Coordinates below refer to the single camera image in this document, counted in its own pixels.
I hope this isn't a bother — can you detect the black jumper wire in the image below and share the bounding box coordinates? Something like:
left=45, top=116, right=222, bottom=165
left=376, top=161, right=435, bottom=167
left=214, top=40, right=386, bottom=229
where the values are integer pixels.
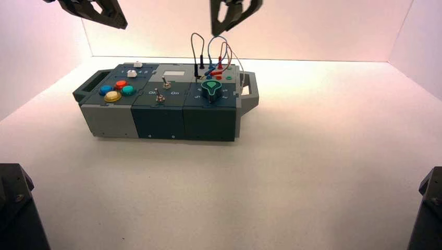
left=191, top=32, right=205, bottom=82

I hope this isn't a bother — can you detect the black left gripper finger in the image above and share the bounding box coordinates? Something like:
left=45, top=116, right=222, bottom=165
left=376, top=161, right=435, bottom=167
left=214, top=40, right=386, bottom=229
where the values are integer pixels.
left=57, top=0, right=124, bottom=30
left=103, top=0, right=128, bottom=28

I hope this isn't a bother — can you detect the teal and grey control box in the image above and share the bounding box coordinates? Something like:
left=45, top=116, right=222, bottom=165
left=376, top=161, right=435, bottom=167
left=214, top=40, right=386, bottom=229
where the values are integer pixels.
left=72, top=62, right=260, bottom=142

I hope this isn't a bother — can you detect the green rotary knob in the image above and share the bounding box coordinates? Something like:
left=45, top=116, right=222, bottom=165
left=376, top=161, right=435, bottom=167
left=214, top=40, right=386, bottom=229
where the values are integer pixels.
left=201, top=80, right=223, bottom=104

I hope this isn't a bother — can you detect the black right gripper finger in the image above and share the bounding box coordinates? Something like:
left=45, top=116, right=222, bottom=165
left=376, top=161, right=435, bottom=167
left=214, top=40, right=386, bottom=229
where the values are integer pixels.
left=219, top=0, right=264, bottom=33
left=210, top=0, right=243, bottom=37

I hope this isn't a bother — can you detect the white jumper wire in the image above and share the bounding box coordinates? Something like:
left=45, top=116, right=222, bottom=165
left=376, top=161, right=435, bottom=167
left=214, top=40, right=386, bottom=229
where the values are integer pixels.
left=228, top=48, right=246, bottom=91

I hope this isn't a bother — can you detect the red jumper wire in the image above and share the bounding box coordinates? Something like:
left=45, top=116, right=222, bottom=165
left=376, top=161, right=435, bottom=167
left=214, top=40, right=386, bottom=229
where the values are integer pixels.
left=211, top=42, right=232, bottom=77

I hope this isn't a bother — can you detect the blue jumper wire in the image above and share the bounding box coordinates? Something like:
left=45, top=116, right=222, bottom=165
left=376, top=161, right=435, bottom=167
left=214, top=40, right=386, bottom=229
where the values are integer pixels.
left=204, top=35, right=229, bottom=77

